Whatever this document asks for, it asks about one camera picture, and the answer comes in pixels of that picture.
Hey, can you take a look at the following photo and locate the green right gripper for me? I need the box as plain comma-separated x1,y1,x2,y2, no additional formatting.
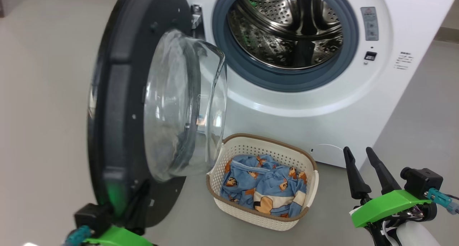
343,147,439,246

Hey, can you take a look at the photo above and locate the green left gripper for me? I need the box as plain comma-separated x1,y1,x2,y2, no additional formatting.
84,181,155,246

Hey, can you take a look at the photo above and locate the blue garment with cream panel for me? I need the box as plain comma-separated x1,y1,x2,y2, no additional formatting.
253,165,308,218

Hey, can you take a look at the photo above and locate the blue cartoon print garment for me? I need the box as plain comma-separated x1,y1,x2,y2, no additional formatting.
220,153,275,208

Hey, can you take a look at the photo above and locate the black round glass washer door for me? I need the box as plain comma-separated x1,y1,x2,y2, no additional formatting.
87,0,228,228

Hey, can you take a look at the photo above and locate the white front-load washing machine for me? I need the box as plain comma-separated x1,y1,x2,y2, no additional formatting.
178,0,459,167

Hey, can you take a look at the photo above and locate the perforated steel washer drum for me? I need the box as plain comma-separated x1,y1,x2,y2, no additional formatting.
228,0,344,70

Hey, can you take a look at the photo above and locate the metal door hinge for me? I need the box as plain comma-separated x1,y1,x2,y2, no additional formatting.
190,4,205,38

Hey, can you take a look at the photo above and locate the round white filter cover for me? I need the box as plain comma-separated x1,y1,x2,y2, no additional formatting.
311,144,345,167

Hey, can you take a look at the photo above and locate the cream perforated laundry basket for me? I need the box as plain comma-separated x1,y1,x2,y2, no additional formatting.
206,133,320,231

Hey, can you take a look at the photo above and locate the grey warning sticker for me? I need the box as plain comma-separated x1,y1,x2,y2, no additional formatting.
360,6,379,41

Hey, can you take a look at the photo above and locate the teal camera cable connector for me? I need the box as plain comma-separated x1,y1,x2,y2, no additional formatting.
427,188,459,215
65,225,92,246

